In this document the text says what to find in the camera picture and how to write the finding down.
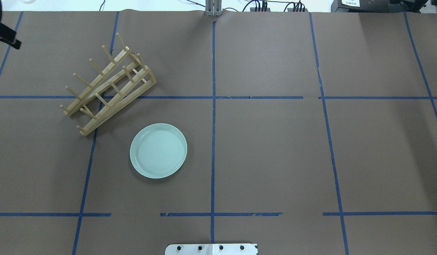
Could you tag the light green ceramic plate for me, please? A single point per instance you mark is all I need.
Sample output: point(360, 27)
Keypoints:
point(158, 150)

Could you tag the white pedestal column with base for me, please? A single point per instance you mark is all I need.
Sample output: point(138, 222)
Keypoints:
point(212, 249)

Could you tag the black box device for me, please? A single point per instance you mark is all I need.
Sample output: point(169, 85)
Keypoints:
point(371, 6)

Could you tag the wooden dish rack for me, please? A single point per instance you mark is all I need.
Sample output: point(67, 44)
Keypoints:
point(121, 82)

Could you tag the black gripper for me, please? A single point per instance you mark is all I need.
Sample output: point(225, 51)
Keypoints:
point(5, 36)

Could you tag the brown paper table cover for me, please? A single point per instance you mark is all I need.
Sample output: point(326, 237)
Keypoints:
point(307, 133)

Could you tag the aluminium frame post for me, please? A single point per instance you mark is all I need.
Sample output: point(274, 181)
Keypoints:
point(213, 8)

